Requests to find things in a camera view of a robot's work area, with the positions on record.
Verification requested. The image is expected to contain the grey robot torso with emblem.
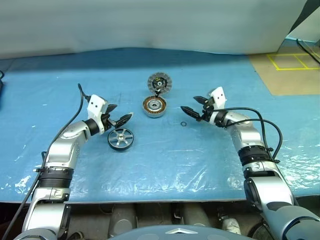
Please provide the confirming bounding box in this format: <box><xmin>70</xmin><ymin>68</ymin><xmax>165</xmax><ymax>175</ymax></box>
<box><xmin>106</xmin><ymin>221</ymin><xmax>258</xmax><ymax>240</ymax></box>

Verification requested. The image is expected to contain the brown cardboard sheet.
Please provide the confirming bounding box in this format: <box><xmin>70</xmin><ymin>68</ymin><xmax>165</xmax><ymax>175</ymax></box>
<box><xmin>248</xmin><ymin>51</ymin><xmax>320</xmax><ymax>97</ymax></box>

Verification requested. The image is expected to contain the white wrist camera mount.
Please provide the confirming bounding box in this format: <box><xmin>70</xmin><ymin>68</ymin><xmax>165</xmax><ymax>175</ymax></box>
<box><xmin>207</xmin><ymin>86</ymin><xmax>228</xmax><ymax>126</ymax></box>
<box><xmin>86</xmin><ymin>94</ymin><xmax>110</xmax><ymax>136</ymax></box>

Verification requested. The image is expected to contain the motor cover with circuit board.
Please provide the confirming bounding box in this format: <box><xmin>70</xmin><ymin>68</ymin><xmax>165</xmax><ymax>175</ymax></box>
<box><xmin>147</xmin><ymin>71</ymin><xmax>174</xmax><ymax>94</ymax></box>

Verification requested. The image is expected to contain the grey rounded cylinder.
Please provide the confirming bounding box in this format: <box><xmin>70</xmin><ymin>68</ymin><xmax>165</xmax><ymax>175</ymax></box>
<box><xmin>109</xmin><ymin>204</ymin><xmax>138</xmax><ymax>239</ymax></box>
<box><xmin>180</xmin><ymin>203</ymin><xmax>211</xmax><ymax>228</ymax></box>

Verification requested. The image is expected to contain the blue plastic table sheet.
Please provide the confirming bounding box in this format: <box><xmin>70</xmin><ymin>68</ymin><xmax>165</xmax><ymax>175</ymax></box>
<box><xmin>0</xmin><ymin>47</ymin><xmax>320</xmax><ymax>204</ymax></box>

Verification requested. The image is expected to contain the white backdrop sheet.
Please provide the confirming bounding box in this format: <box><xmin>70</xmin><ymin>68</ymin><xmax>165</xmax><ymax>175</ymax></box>
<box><xmin>0</xmin><ymin>0</ymin><xmax>312</xmax><ymax>60</ymax></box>

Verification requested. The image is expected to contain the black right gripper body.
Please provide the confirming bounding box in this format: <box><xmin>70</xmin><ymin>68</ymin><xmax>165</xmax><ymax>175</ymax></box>
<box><xmin>199</xmin><ymin>97</ymin><xmax>216</xmax><ymax>123</ymax></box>

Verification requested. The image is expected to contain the grey motor stator housing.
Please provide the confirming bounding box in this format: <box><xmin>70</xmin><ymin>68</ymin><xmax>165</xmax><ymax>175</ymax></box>
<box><xmin>142</xmin><ymin>96</ymin><xmax>168</xmax><ymax>119</ymax></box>

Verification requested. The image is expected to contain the whitish rounded cylinder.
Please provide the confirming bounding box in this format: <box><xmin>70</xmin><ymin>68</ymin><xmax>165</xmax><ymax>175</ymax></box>
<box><xmin>220</xmin><ymin>216</ymin><xmax>243</xmax><ymax>236</ymax></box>

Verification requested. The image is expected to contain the thin black cable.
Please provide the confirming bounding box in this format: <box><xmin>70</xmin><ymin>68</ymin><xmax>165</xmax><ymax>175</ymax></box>
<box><xmin>296</xmin><ymin>38</ymin><xmax>320</xmax><ymax>64</ymax></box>

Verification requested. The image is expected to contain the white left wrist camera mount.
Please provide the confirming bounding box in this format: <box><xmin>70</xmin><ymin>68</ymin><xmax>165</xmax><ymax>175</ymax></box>
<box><xmin>86</xmin><ymin>94</ymin><xmax>110</xmax><ymax>136</ymax></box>

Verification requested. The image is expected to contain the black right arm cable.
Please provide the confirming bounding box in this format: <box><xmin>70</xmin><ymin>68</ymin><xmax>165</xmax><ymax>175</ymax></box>
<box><xmin>202</xmin><ymin>106</ymin><xmax>284</xmax><ymax>163</ymax></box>

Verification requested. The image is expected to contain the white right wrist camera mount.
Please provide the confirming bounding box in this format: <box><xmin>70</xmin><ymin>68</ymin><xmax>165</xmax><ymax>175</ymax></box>
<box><xmin>207</xmin><ymin>86</ymin><xmax>228</xmax><ymax>126</ymax></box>

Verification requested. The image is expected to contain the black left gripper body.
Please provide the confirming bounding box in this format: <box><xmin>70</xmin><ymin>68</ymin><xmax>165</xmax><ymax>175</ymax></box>
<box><xmin>101</xmin><ymin>109</ymin><xmax>119</xmax><ymax>132</ymax></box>

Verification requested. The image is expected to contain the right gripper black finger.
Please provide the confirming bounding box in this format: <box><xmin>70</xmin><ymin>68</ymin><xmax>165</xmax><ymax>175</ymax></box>
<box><xmin>180</xmin><ymin>105</ymin><xmax>202</xmax><ymax>122</ymax></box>
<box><xmin>193</xmin><ymin>95</ymin><xmax>208</xmax><ymax>106</ymax></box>

